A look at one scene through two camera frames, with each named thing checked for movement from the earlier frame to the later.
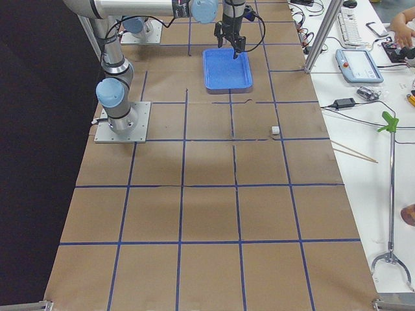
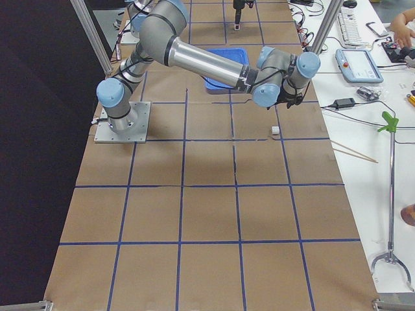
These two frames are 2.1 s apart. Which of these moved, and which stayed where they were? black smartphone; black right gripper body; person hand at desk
Moved: black right gripper body
Stayed: black smartphone; person hand at desk
